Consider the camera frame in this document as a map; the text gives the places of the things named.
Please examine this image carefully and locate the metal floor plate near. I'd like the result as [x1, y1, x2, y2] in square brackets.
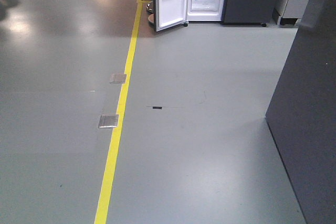
[98, 114, 119, 129]

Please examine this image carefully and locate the yellow floor tape line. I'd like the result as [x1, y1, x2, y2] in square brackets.
[94, 0, 143, 223]

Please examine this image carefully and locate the metal floor plate far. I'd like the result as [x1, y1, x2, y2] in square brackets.
[109, 73, 127, 84]

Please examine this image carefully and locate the metal floor plate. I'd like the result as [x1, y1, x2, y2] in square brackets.
[109, 73, 127, 84]
[98, 114, 119, 129]

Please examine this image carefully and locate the grey kitchen counter cabinet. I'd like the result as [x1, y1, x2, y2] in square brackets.
[266, 0, 335, 223]

